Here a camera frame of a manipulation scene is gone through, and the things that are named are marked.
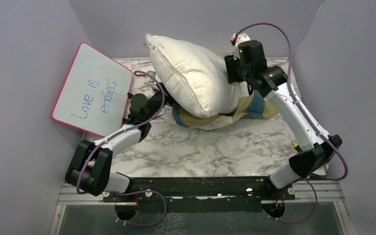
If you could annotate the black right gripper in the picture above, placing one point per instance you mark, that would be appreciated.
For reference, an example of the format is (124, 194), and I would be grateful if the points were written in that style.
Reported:
(231, 63)

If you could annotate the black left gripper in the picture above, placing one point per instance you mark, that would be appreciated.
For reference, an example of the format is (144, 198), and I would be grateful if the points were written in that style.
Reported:
(168, 98)

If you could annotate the blue beige checked pillowcase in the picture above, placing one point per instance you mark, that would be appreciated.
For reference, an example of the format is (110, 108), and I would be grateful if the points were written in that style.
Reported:
(249, 105)

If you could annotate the white pillow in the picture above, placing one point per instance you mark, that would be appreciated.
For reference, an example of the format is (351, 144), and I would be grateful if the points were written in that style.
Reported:
(193, 75)

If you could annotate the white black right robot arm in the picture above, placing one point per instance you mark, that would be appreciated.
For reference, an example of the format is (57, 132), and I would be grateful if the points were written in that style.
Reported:
(316, 144)

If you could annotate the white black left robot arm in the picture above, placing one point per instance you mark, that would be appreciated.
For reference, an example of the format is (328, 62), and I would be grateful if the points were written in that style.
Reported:
(90, 168)

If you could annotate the pink framed whiteboard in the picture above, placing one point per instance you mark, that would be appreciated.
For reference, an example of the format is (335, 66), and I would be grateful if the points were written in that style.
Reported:
(94, 95)

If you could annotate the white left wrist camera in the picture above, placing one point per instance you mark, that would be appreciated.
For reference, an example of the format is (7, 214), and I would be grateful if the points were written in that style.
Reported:
(150, 82)

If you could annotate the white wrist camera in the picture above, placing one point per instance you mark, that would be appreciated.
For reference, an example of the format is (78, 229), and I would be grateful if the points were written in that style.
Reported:
(237, 39)
(150, 82)

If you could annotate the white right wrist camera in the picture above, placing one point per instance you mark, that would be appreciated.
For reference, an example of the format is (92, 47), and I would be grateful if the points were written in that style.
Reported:
(237, 39)

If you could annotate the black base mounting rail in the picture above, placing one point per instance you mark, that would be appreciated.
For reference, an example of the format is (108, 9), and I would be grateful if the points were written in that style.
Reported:
(199, 194)

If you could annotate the aluminium frame rail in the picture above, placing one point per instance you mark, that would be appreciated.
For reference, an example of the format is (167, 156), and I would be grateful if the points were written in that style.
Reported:
(317, 208)

